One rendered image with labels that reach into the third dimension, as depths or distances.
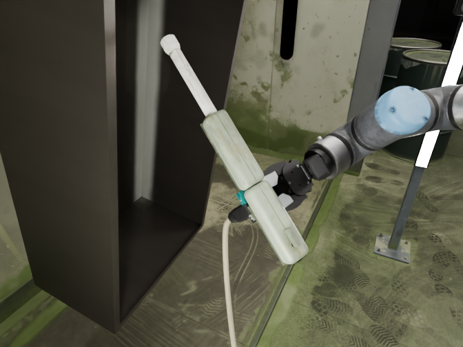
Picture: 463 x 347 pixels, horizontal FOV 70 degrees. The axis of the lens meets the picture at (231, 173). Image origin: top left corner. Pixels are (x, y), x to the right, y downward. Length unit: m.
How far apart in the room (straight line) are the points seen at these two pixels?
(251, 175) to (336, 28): 2.16
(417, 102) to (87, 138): 0.65
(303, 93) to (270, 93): 0.29
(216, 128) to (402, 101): 0.35
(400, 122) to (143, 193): 1.26
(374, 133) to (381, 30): 1.94
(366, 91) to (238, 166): 2.19
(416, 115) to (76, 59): 0.62
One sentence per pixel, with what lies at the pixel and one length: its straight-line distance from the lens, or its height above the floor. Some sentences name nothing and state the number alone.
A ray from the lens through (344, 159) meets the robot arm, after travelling 0.74.
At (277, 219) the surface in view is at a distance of 0.60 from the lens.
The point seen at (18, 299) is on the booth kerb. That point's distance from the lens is 2.01.
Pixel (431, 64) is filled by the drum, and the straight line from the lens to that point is 3.14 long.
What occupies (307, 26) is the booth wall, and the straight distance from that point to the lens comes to 2.72.
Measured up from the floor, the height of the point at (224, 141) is 1.20.
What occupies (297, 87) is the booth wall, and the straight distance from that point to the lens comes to 2.81.
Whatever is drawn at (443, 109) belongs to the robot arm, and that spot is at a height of 1.24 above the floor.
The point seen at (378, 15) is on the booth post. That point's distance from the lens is 2.62.
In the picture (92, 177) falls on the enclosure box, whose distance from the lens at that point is 0.79.
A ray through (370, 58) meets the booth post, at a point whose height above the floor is 0.95.
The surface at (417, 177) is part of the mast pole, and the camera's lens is 2.03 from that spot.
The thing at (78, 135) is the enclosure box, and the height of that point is 1.18.
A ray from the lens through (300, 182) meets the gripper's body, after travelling 0.68.
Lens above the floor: 1.46
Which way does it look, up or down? 31 degrees down
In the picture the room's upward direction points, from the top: straight up
